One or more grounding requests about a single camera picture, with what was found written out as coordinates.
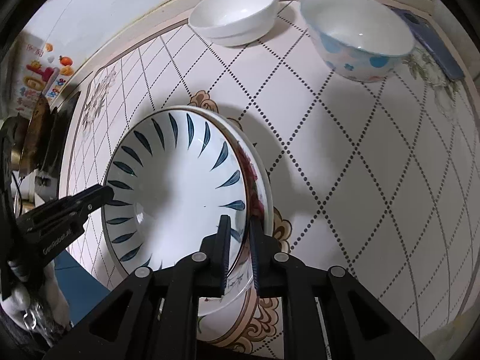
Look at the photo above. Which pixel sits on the black induction cooktop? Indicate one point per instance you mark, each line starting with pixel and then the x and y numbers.
pixel 61 120

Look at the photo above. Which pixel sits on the white plate pink flowers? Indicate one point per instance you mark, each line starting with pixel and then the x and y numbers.
pixel 234 311

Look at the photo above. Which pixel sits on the patterned table mat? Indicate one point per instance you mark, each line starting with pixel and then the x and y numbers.
pixel 381 178

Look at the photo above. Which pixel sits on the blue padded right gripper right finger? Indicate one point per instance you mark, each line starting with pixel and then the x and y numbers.
pixel 255 234

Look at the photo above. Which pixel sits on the blue smartphone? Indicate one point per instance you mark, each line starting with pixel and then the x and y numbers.
pixel 429 38

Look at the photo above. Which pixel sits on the white plate blue leaf pattern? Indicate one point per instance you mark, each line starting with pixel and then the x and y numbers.
pixel 173 175

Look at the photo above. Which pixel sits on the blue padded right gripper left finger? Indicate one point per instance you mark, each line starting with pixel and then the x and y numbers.
pixel 223 250

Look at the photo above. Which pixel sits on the colourful wall sticker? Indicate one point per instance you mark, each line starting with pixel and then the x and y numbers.
pixel 40 70

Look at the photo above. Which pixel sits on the plain white bowl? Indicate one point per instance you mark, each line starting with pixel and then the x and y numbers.
pixel 233 23

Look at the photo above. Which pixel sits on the black wok with handle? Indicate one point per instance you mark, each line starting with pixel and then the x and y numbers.
pixel 30 137

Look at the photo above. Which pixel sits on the white bowl blue spots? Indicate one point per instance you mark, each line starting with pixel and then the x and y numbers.
pixel 361 40

